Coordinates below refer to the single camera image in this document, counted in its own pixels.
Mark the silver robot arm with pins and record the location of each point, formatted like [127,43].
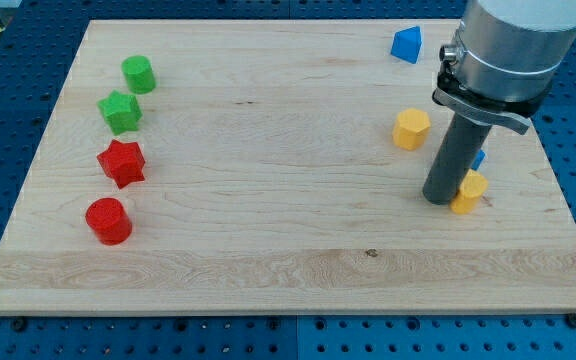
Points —
[500,63]

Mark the yellow hexagon block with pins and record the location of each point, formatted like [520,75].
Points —
[411,129]

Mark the light wooden board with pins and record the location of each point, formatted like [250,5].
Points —
[273,186]

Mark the red star block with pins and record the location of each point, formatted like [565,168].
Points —
[123,163]

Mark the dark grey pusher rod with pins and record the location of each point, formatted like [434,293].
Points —
[458,150]

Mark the green star block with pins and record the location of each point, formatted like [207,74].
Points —
[121,112]

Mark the blue pentagon block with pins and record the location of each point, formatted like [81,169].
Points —
[407,44]

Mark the yellow block near rod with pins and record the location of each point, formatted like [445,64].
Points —
[470,191]

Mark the red cylinder block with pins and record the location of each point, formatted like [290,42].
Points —
[109,221]

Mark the green cylinder block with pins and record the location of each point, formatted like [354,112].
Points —
[138,74]

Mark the blue block behind rod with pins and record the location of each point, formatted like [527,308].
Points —
[478,160]

